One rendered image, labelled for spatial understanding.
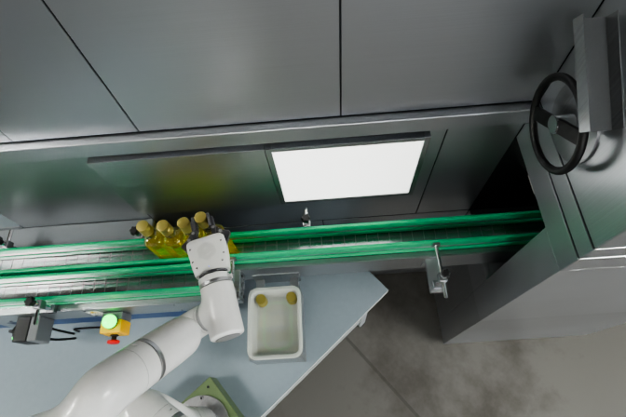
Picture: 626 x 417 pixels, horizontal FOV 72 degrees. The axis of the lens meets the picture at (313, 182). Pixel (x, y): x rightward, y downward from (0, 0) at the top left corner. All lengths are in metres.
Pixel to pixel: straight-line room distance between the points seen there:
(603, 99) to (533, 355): 1.86
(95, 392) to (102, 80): 0.60
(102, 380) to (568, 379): 2.26
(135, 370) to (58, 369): 1.11
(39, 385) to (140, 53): 1.41
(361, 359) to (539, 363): 0.90
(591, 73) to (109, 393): 1.01
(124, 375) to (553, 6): 1.01
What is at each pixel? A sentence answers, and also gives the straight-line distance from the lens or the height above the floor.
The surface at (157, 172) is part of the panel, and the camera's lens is 1.27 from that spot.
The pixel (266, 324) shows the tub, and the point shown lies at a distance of 1.54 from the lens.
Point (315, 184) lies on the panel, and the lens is 1.32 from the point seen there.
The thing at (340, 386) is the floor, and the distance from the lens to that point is 2.44.
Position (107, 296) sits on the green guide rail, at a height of 1.12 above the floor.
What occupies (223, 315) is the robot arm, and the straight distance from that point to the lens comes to 1.10.
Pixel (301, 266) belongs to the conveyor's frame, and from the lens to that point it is 1.46.
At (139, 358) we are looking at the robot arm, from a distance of 0.90.
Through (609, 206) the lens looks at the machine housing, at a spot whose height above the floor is 1.66.
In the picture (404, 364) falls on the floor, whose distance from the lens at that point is 2.47.
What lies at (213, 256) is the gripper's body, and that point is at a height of 1.38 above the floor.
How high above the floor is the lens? 2.44
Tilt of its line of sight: 62 degrees down
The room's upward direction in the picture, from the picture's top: 7 degrees counter-clockwise
